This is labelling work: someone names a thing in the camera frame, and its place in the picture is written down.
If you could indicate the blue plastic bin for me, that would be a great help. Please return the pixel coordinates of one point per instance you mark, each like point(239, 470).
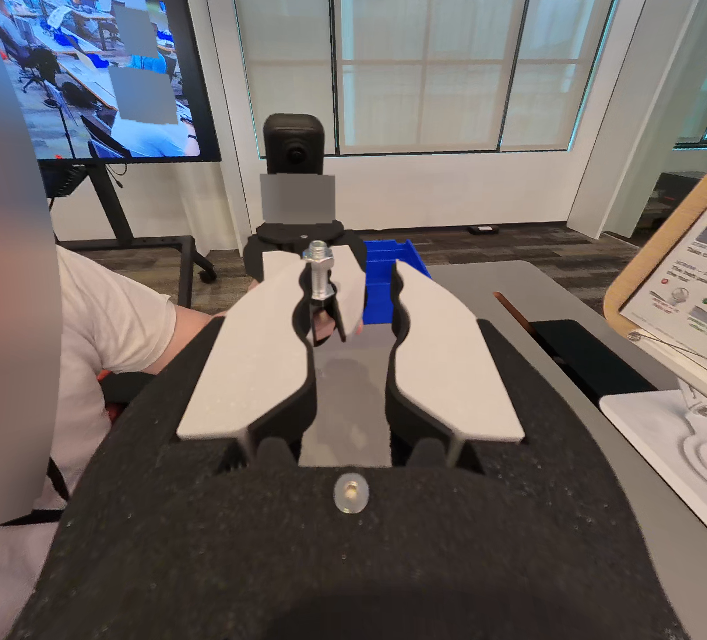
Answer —
point(386, 275)

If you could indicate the wall display screen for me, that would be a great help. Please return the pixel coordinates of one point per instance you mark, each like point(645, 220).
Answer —
point(55, 16)

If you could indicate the dark grey waste bin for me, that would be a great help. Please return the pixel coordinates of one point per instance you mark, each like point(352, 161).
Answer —
point(674, 192)

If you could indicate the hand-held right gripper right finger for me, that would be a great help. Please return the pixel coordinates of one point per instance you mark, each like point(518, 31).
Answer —
point(458, 369)

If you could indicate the white page holder bar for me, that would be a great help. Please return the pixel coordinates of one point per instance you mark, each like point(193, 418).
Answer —
point(685, 364)

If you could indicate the white framed glass window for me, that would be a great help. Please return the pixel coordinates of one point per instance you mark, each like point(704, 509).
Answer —
point(431, 43)

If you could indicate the person's left hand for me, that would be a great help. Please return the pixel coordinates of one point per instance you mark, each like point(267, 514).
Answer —
point(325, 329)

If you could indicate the black rolling stand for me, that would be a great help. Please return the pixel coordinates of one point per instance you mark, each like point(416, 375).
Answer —
point(115, 209)

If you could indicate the white stand base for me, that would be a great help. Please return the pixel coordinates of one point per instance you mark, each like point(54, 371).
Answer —
point(640, 424)

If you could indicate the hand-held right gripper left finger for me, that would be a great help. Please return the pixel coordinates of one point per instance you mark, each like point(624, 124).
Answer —
point(243, 369)

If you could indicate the steel hex bolt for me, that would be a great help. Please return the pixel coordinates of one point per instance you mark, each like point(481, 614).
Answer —
point(320, 281)

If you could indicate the orange cloth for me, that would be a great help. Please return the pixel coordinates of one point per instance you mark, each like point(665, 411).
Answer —
point(102, 375)

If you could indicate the black chair armrest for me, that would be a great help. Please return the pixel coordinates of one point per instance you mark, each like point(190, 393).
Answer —
point(132, 383)

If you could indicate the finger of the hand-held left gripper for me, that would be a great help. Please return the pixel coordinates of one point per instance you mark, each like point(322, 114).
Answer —
point(279, 267)
point(351, 281)

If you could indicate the black floor box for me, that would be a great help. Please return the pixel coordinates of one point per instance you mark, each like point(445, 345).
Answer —
point(483, 229)

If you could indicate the printed instruction sheet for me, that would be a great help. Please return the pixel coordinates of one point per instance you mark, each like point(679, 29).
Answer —
point(685, 286)

